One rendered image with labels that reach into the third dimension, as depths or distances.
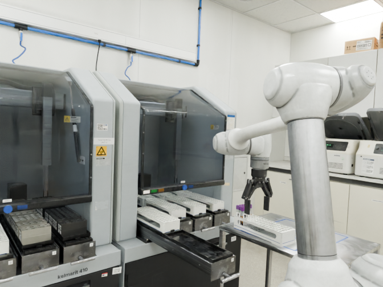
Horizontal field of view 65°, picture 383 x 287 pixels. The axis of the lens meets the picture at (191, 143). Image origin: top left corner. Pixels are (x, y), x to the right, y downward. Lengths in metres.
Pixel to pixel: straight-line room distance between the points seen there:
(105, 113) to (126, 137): 0.16
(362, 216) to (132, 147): 2.51
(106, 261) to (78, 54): 1.69
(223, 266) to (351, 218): 2.36
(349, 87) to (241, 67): 2.85
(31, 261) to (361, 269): 1.14
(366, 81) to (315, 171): 0.30
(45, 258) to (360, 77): 1.28
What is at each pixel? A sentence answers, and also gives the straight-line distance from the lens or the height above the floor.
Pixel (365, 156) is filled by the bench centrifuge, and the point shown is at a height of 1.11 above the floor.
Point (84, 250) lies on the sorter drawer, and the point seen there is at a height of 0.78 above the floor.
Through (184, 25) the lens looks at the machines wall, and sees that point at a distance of 3.26.
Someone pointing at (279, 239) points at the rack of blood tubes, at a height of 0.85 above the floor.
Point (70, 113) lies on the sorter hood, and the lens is 1.40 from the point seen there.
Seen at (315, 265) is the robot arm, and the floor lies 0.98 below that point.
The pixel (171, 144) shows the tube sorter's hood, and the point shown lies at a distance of 1.64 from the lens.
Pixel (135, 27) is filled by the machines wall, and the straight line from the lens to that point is 2.92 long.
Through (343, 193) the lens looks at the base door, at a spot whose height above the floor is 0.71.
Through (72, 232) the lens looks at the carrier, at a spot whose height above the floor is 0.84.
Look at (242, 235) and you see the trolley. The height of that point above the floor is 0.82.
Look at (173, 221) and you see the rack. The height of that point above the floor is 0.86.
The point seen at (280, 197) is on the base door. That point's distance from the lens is 3.84.
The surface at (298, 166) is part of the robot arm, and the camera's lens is 0.88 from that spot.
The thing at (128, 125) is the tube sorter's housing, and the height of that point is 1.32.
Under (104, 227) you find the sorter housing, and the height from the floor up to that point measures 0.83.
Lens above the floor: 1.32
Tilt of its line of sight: 3 degrees down
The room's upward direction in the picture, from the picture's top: 2 degrees clockwise
